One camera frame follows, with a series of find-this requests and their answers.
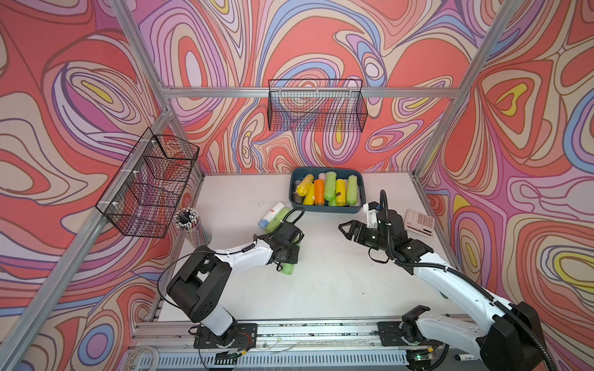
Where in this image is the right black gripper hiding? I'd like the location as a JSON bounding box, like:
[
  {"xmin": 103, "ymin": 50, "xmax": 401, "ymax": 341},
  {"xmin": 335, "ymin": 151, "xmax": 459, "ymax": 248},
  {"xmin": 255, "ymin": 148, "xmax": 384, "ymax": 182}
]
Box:
[{"xmin": 338, "ymin": 220, "xmax": 392, "ymax": 253}]

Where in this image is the pink calculator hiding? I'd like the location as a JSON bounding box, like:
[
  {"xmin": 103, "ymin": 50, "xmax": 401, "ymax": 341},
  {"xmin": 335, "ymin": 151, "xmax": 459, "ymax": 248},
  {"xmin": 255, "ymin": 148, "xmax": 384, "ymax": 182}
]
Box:
[{"xmin": 405, "ymin": 209, "xmax": 436, "ymax": 237}]

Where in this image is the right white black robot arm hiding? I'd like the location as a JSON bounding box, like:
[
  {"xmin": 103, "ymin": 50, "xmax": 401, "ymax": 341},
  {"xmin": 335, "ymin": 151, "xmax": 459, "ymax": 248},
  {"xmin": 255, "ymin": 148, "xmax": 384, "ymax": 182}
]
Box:
[{"xmin": 338, "ymin": 209, "xmax": 557, "ymax": 370}]

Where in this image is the orange trash bag roll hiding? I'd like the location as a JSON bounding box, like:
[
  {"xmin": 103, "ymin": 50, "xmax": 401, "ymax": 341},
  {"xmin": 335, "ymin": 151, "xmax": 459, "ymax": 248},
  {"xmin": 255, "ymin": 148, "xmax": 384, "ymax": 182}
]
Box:
[{"xmin": 314, "ymin": 179, "xmax": 326, "ymax": 206}]

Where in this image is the light green roll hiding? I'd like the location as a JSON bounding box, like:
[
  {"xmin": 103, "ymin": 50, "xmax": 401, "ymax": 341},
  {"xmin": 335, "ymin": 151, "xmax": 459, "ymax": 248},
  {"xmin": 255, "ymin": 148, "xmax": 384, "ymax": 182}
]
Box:
[{"xmin": 346, "ymin": 175, "xmax": 359, "ymax": 206}]

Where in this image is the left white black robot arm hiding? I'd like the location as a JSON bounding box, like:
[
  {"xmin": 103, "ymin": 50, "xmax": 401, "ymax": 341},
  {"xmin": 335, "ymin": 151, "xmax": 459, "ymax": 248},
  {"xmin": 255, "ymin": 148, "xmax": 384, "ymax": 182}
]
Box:
[{"xmin": 166, "ymin": 222, "xmax": 305, "ymax": 347}]

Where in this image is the black marker pen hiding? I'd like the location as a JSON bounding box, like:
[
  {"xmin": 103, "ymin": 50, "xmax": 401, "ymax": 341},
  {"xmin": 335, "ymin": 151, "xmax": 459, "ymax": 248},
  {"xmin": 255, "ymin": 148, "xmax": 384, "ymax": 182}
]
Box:
[{"xmin": 454, "ymin": 354, "xmax": 478, "ymax": 362}]

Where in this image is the white blue trash bag roll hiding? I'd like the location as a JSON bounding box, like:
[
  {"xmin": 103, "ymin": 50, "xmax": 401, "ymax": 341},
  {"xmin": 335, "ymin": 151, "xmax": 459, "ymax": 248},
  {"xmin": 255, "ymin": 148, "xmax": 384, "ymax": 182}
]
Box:
[{"xmin": 258, "ymin": 202, "xmax": 286, "ymax": 229}]

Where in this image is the teal plastic storage box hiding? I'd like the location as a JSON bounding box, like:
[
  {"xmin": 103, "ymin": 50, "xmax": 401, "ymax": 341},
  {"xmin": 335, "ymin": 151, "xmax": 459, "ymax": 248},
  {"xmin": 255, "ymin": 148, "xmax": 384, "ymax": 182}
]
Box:
[{"xmin": 289, "ymin": 167, "xmax": 367, "ymax": 214}]

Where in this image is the left black wire basket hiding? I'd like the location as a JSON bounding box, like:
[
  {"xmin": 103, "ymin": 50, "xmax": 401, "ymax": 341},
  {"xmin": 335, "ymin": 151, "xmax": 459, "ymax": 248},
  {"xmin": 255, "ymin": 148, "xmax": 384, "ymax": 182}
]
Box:
[{"xmin": 95, "ymin": 128, "xmax": 200, "ymax": 238}]

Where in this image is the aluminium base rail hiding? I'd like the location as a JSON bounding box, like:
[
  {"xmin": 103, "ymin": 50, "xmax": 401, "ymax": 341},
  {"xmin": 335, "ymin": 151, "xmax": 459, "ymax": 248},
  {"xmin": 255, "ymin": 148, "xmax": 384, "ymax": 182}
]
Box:
[{"xmin": 118, "ymin": 317, "xmax": 484, "ymax": 370}]

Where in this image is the back black wire basket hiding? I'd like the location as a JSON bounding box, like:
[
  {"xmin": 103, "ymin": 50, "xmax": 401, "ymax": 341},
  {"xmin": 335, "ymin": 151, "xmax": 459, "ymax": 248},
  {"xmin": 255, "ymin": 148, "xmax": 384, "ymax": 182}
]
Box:
[{"xmin": 267, "ymin": 77, "xmax": 368, "ymax": 132}]

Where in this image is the black wire basket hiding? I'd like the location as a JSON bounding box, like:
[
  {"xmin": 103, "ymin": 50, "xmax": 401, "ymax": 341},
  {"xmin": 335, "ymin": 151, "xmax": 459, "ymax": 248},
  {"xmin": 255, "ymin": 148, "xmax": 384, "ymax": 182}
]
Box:
[
  {"xmin": 267, "ymin": 77, "xmax": 368, "ymax": 132},
  {"xmin": 95, "ymin": 128, "xmax": 200, "ymax": 238}
]

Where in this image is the clear cup of pencils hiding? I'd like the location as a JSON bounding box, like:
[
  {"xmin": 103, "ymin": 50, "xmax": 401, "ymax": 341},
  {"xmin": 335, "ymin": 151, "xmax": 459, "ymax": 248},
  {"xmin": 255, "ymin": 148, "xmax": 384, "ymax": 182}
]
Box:
[{"xmin": 173, "ymin": 208, "xmax": 212, "ymax": 248}]

